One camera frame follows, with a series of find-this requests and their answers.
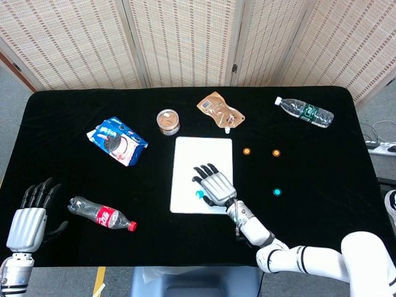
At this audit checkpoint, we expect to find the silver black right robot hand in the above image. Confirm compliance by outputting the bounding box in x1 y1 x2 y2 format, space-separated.
191 162 238 208

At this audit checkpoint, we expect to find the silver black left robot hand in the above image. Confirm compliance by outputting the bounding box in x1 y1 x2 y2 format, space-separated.
6 176 70 253

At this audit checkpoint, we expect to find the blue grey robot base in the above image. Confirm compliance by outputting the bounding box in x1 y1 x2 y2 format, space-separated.
129 265 262 297

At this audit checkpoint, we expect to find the white rectangular board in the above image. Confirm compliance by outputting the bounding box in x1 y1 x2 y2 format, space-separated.
170 136 235 215

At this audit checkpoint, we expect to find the red label cola bottle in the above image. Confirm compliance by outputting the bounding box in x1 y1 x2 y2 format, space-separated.
67 196 138 232

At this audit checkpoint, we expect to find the brown spout pouch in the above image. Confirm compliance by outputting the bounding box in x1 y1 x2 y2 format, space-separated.
196 91 246 134

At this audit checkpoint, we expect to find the clear plastic snack jar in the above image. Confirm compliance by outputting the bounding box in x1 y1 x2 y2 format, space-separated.
156 108 181 136

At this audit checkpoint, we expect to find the blue Oreo cookie box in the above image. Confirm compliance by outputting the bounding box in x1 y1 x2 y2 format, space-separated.
86 116 149 167

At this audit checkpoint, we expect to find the black velvet tablecloth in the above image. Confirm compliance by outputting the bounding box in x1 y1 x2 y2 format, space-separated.
0 85 395 270

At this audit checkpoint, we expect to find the green label water bottle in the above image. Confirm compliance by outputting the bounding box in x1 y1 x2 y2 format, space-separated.
274 96 335 128

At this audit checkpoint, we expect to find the woven bamboo screen panel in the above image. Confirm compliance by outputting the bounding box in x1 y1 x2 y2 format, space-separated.
0 0 148 92
122 0 247 88
230 0 310 87
280 0 396 108

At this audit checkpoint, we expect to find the white power strip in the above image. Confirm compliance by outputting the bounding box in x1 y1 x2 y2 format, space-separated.
364 140 396 157

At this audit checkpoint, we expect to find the white black sneaker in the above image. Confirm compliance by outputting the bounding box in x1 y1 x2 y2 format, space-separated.
384 189 396 236

